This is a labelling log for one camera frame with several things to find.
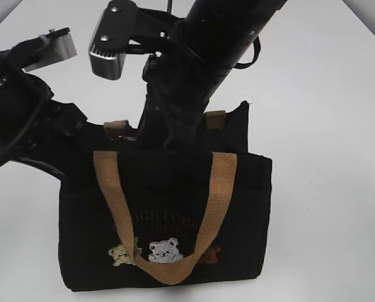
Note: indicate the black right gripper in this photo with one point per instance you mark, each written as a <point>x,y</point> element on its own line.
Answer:
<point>178,92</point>

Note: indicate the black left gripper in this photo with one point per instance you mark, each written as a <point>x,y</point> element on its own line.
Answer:
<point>58,143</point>

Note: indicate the black canvas tote bag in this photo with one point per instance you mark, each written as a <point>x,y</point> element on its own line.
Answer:
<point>167,196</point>

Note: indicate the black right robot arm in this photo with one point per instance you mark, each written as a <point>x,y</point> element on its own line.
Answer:
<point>209,43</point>

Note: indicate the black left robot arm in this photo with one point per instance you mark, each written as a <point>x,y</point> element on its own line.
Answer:
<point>22,98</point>

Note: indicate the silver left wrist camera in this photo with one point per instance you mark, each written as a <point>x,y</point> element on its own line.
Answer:
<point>52,47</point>

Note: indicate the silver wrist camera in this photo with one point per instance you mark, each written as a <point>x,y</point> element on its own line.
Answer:
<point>52,47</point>
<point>124,28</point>

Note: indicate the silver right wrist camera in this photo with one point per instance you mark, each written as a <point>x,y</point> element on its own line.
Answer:
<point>124,28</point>

